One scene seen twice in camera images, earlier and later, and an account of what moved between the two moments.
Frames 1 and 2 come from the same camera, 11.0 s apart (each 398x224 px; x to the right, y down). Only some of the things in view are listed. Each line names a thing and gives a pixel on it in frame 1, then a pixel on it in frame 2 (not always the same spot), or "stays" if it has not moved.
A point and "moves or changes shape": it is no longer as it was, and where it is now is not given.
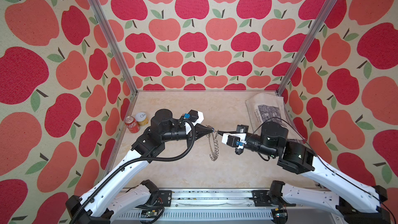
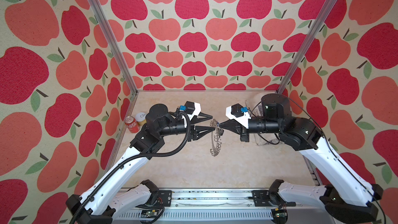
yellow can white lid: (141, 117) stays
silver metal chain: (212, 133) moves or changes shape
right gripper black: (245, 128) → (235, 126)
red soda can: (132, 124) stays
